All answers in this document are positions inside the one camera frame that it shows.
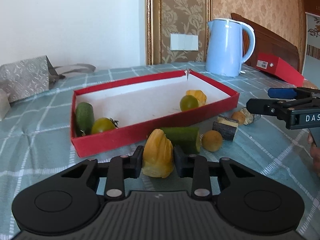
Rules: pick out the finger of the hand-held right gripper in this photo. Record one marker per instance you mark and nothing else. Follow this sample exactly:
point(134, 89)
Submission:
point(265, 107)
point(282, 93)

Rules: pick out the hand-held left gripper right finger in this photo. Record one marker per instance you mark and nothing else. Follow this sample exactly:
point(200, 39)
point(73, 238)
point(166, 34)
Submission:
point(178, 160)

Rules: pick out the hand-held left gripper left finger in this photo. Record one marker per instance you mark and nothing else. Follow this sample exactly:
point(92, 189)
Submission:
point(138, 161)

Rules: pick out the dark round eggplant slice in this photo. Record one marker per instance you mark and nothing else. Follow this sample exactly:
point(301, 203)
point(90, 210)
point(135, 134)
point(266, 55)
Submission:
point(251, 120)

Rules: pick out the pale yellow jackfruit pod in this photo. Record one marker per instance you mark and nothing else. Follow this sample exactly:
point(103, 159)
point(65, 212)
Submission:
point(158, 158)

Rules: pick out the green cucumber piece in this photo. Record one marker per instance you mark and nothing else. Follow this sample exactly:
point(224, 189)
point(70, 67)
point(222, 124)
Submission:
point(85, 117)
point(183, 137)

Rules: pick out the brown longan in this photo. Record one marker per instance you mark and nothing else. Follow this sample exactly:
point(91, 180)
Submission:
point(212, 140)

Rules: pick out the dark eggplant chunk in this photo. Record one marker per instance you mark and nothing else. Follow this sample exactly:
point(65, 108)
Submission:
point(225, 130)

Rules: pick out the green tomato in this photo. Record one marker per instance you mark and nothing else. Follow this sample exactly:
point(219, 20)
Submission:
point(103, 126)

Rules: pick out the red shallow cardboard box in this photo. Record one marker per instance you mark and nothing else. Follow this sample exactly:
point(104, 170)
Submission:
point(140, 105)

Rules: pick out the green lime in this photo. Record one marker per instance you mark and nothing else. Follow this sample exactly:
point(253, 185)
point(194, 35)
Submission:
point(188, 103)

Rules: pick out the orange jackfruit pod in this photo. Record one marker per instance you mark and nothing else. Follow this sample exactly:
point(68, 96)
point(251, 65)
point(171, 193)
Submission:
point(198, 96)

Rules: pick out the person's right hand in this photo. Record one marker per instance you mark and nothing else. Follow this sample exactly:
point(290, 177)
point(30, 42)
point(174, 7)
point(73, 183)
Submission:
point(316, 160)

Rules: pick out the red lidded box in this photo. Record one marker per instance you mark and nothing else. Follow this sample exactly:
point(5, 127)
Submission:
point(282, 68)

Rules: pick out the wooden chair back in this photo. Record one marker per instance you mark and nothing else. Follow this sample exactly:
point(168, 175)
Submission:
point(272, 41)

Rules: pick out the light blue kettle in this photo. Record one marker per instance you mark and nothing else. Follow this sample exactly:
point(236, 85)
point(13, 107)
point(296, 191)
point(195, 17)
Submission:
point(223, 50)

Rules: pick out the grey patterned bag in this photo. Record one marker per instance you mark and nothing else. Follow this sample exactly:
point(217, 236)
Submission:
point(25, 77)

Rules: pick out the tissue pack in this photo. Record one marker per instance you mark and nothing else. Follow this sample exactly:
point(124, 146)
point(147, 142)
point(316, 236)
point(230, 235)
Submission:
point(3, 105)

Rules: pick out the white wall switch plate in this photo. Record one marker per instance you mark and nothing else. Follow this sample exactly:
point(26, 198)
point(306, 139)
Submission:
point(184, 41)

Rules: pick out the gold wall panel frame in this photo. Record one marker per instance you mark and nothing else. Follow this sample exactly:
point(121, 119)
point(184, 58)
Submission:
point(153, 17)

